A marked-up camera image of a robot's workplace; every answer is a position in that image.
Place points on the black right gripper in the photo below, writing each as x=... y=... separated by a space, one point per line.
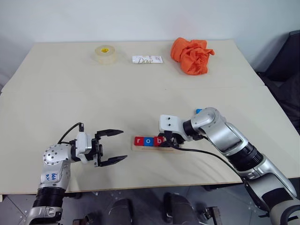
x=175 y=138

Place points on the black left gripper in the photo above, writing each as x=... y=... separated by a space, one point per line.
x=97 y=150

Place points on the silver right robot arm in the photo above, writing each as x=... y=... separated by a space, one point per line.
x=234 y=145

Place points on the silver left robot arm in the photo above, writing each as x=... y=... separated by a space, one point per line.
x=53 y=161

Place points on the red letter b block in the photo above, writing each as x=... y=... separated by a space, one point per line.
x=158 y=141

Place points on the wooden letter tray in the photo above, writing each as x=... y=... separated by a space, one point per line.
x=150 y=148

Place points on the blue letter o block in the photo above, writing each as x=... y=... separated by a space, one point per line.
x=147 y=141

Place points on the red letter r block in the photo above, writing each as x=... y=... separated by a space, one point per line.
x=139 y=141

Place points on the white Dove soap box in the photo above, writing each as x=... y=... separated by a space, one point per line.
x=147 y=59

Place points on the crumpled orange cloth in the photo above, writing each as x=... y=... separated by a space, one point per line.
x=191 y=56

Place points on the clear tape roll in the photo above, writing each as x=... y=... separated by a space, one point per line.
x=105 y=54

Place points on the black chair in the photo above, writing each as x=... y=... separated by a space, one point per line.
x=281 y=77

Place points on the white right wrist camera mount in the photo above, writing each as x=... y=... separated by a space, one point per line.
x=169 y=123

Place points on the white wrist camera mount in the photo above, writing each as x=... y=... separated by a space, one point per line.
x=169 y=123
x=82 y=145

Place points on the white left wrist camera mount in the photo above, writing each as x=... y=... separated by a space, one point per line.
x=82 y=145

